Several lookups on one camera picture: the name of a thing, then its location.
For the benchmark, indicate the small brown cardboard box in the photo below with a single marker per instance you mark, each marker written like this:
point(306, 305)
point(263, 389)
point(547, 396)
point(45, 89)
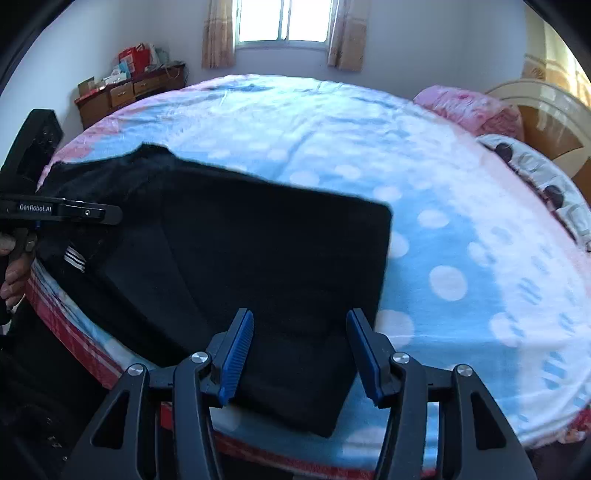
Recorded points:
point(86, 86)

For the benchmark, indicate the yellow curtain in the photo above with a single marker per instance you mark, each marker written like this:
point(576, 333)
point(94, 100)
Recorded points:
point(558, 64)

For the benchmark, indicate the polka dot bed sheet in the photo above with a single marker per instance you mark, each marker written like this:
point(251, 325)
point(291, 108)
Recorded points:
point(415, 207)

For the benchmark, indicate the person's left hand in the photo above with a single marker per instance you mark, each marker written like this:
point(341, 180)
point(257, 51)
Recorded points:
point(16, 277)

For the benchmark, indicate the grey patterned pillow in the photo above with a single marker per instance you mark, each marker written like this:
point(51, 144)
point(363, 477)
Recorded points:
point(540, 180)

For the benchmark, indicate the white flat box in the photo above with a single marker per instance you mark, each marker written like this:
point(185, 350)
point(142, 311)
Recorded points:
point(114, 79)

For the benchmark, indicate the red gift bag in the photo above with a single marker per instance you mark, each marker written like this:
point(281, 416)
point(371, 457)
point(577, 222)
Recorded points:
point(135, 60)

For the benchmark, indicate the brown wooden cabinet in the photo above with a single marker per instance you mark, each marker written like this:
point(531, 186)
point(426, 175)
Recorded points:
point(124, 97)

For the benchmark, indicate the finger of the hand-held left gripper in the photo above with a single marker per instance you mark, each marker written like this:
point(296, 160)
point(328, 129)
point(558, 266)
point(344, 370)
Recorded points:
point(90, 213)

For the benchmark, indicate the pink floral folded quilt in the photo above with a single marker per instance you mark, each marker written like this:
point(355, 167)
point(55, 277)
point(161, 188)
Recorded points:
point(471, 110)

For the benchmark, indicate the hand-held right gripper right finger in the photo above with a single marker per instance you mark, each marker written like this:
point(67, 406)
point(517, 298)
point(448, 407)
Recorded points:
point(365, 362)

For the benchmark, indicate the cream and wood headboard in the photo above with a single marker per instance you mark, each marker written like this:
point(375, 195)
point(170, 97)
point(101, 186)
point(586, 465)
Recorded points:
point(554, 134)

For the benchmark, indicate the beige patterned curtain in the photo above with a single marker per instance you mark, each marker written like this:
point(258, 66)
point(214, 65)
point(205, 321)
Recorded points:
point(217, 37)
point(347, 37)

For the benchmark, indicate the black pants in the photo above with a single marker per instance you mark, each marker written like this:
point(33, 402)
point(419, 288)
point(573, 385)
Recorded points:
point(240, 277)

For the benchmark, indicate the sliding window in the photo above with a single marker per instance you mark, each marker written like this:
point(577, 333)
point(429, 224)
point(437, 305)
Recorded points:
point(284, 21)

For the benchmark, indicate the dark clothing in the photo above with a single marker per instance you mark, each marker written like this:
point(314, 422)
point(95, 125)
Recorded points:
point(41, 406)

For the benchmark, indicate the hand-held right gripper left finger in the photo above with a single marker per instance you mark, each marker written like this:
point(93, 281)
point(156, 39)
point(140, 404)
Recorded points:
point(235, 357)

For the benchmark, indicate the red plaid mattress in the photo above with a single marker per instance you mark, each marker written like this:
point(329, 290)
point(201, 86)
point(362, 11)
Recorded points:
point(83, 341)

